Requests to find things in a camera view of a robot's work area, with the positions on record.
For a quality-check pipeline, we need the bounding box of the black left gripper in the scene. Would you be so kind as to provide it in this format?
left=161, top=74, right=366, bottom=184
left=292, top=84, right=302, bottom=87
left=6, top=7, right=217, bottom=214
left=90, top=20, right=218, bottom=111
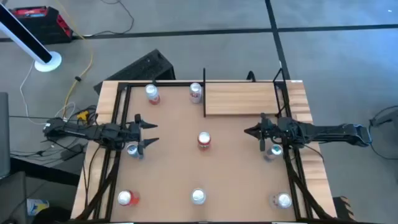
left=126, top=114, right=160, bottom=159

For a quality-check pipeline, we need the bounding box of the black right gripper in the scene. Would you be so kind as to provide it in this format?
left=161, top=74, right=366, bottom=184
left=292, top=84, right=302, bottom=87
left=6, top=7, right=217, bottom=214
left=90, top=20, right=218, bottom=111
left=244, top=113, right=292, bottom=152

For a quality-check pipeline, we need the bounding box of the red Fanta can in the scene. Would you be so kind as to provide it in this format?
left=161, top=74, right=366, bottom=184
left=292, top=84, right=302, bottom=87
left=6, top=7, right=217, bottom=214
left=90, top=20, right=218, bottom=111
left=117, top=189, right=140, bottom=207
left=197, top=131, right=212, bottom=151

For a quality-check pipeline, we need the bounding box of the silver Diet Coke can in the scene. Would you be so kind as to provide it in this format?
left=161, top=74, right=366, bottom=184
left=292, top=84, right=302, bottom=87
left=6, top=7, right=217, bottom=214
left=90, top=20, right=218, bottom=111
left=189, top=82, right=203, bottom=104
left=269, top=192, right=293, bottom=209

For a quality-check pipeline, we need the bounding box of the black perforated crate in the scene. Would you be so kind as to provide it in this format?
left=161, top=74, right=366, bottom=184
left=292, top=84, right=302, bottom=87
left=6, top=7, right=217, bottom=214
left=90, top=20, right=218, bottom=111
left=93, top=49, right=177, bottom=96

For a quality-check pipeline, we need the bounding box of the black power adapter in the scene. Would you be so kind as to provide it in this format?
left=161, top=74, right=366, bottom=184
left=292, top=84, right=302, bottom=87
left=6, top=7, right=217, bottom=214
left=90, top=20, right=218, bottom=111
left=60, top=143, right=85, bottom=162

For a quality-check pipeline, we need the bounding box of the black striped step block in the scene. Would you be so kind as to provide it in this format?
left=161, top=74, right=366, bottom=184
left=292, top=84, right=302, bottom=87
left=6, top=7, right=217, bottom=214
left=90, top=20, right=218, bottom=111
left=332, top=195, right=357, bottom=222

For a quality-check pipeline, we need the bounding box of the white black pole stand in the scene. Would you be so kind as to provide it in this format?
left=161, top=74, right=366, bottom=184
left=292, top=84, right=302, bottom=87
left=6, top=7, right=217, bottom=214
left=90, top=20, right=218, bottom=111
left=0, top=2, right=62, bottom=73

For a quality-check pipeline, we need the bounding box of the yellow blue white bag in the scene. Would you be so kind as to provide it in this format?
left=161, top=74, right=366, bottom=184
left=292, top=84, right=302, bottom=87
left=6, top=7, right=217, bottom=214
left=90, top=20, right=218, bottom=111
left=26, top=198, right=50, bottom=217

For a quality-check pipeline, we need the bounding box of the grey cabinet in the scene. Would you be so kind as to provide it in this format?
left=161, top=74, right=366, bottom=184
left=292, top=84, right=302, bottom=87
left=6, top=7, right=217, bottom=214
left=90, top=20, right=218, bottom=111
left=0, top=92, right=11, bottom=179

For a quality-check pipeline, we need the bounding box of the red black toolbox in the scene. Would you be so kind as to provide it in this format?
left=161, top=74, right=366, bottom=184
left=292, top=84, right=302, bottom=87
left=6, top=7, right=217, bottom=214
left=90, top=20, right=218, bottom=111
left=9, top=6, right=74, bottom=45

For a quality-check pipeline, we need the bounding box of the wooden shelf with black frame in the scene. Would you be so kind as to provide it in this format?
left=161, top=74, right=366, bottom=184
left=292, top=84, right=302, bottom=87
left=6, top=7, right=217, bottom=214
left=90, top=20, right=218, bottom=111
left=202, top=67, right=289, bottom=118

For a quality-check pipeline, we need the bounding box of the yellow cable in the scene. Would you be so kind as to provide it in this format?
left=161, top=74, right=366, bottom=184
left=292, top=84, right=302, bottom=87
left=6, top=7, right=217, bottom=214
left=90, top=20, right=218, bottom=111
left=55, top=0, right=94, bottom=121

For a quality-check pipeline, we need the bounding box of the black floor cable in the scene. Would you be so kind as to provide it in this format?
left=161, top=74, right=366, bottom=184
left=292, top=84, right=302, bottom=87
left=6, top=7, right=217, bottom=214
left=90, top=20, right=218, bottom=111
left=82, top=0, right=135, bottom=37

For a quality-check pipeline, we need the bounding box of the white cable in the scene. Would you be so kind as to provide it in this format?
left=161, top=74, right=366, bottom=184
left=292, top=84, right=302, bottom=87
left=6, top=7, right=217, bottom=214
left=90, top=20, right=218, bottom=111
left=19, top=60, right=77, bottom=125

